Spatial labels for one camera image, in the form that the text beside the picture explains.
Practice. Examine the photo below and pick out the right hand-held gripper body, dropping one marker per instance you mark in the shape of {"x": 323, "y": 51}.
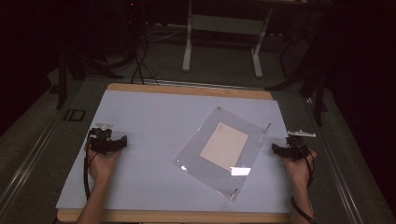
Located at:
{"x": 297, "y": 146}

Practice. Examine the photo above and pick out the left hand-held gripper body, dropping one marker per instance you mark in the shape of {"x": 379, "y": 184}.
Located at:
{"x": 102, "y": 140}

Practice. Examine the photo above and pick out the clear acrylic frame plate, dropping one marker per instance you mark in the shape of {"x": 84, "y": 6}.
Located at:
{"x": 249, "y": 118}
{"x": 193, "y": 155}

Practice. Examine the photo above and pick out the photo paper sheet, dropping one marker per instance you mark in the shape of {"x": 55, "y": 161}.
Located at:
{"x": 224, "y": 146}

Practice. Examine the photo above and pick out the person's left hand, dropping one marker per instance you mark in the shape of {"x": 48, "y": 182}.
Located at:
{"x": 102, "y": 166}

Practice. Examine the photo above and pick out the person's right hand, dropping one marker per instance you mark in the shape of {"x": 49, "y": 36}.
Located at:
{"x": 297, "y": 172}

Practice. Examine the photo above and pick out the white table mat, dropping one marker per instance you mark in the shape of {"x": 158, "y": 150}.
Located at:
{"x": 143, "y": 124}

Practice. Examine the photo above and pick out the black metal stand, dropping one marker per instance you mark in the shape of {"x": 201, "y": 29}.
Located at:
{"x": 318, "y": 93}
{"x": 62, "y": 81}

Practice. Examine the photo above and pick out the metal frame pin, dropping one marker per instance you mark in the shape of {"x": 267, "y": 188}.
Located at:
{"x": 233, "y": 194}
{"x": 267, "y": 127}

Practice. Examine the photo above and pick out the metal floor rail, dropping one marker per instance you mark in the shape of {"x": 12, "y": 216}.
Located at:
{"x": 339, "y": 174}
{"x": 28, "y": 161}

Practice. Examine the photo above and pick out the white desk frame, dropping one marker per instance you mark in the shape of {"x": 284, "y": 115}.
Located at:
{"x": 187, "y": 46}

